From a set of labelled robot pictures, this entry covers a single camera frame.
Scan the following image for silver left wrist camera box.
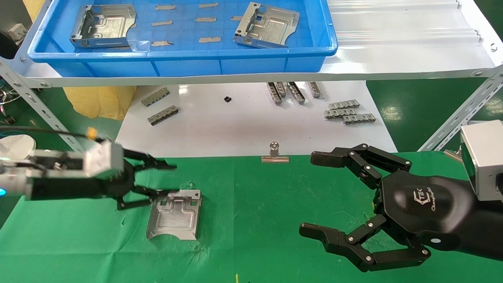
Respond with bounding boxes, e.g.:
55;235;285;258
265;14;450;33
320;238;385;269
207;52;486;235
81;141;125;178

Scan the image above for white metal shelf rack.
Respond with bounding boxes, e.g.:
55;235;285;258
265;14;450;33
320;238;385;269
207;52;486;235
0;0;503;158

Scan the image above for black camera cable yellow tag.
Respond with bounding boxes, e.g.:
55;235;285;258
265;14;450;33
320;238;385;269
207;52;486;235
0;126;105;142

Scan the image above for yellow sack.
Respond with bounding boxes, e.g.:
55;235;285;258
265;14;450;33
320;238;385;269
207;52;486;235
22;0;50;23

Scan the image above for white round stand base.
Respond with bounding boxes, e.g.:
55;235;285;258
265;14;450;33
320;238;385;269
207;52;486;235
0;134;37;160

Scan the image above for green table cloth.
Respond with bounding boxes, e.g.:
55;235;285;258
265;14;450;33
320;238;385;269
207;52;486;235
0;151;503;283

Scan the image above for grey terminal strip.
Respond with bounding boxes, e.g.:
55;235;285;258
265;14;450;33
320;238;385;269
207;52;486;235
343;114;376;125
324;108;357;119
141;87;171;107
328;99;360;110
147;105;179;126

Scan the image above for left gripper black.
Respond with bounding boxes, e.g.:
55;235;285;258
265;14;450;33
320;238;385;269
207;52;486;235
26;149;179;211

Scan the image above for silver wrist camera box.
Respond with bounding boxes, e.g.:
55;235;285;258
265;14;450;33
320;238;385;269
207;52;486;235
81;141;125;178
460;120;503;203

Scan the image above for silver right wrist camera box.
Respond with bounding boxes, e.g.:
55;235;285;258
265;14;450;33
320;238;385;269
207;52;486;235
460;120;503;203

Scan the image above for yellow mesh bag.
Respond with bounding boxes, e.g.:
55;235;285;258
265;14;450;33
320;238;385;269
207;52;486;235
63;86;137;120

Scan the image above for tangled floor wires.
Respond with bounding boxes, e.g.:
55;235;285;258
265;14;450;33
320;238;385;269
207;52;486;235
0;87;20;124

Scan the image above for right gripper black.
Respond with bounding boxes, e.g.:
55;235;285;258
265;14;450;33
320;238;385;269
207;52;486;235
299;143;503;272

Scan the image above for stamped sheet metal bracket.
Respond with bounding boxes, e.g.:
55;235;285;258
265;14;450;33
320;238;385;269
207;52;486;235
235;1;298;49
70;4;137;49
146;189;203;241

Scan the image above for grey device box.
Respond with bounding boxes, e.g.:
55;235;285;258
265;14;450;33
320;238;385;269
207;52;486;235
7;23;29;40

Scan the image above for large blue plastic bin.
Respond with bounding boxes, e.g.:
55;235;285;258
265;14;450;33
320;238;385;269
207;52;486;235
28;0;338;78

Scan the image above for clear tape patch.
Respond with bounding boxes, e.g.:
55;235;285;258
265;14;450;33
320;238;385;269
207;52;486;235
129;39;152;52

